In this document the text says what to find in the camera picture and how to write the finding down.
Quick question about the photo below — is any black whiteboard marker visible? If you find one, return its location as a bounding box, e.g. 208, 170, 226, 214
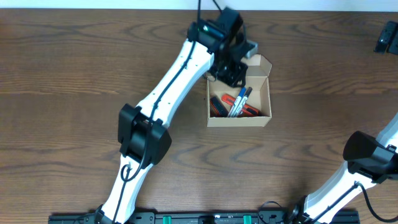
234, 87, 252, 117

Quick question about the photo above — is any black mounting rail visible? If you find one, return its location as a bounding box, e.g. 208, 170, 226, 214
48, 208, 361, 224

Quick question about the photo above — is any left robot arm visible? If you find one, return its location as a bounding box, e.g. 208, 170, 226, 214
94, 7, 257, 223

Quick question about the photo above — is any red utility knife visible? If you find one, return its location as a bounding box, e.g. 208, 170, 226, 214
221, 94, 261, 117

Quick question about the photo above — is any cardboard box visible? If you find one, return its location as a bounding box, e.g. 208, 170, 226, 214
207, 54, 272, 127

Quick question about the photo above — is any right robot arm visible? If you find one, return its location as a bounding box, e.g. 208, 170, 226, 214
285, 116, 397, 223

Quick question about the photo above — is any blue whiteboard marker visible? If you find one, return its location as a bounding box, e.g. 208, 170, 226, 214
228, 87, 246, 118

